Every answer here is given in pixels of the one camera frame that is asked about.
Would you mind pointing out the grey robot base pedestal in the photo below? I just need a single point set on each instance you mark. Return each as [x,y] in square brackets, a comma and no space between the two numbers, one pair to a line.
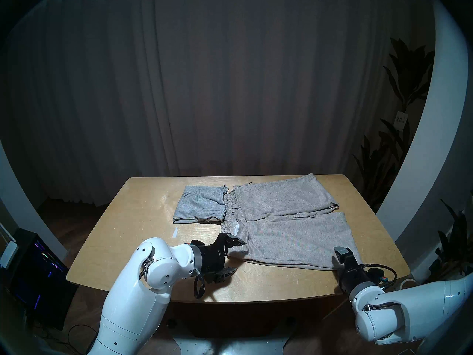
[232,345]

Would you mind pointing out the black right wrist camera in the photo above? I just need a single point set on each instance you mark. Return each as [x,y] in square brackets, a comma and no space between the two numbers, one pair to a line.
[377,276]

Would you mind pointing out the white cylindrical pot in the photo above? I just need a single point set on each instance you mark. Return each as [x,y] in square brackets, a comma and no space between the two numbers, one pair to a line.
[407,283]

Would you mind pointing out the black computer tower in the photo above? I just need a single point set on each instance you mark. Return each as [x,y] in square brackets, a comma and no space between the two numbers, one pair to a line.
[37,276]

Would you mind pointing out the light grey shorts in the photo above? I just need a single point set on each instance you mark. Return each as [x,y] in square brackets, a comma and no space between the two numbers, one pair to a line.
[199,206]

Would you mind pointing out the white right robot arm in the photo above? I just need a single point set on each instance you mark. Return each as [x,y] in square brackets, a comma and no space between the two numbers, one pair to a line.
[414,310]

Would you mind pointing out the beige sweat shorts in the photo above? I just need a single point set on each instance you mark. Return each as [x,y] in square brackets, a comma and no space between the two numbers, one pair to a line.
[295,239]

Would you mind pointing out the brown pleated curtain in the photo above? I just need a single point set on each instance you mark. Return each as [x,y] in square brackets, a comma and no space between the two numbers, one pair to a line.
[221,80]

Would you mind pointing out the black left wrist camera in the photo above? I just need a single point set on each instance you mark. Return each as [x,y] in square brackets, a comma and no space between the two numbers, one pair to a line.
[197,243]

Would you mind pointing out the white router box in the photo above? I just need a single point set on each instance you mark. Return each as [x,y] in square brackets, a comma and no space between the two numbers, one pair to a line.
[8,250]

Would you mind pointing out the small dark leafy plant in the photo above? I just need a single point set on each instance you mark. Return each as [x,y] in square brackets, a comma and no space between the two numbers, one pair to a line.
[456,239]

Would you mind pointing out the tall dark leafy plant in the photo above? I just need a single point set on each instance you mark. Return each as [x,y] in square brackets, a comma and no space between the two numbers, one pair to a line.
[399,151]

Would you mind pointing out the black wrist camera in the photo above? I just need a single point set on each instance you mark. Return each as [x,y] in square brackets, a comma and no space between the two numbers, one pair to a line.
[197,243]
[377,276]

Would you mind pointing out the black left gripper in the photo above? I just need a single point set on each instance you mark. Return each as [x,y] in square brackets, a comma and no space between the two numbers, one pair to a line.
[210,258]

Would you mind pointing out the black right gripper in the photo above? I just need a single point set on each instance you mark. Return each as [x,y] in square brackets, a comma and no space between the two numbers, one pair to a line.
[354,276]

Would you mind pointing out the white plant tag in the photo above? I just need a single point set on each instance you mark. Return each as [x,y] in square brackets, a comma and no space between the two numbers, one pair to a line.
[401,118]

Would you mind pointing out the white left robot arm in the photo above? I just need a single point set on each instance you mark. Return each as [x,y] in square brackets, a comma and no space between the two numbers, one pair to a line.
[144,295]

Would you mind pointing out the light wooden table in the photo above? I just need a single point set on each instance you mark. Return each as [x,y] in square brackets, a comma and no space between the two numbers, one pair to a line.
[129,217]

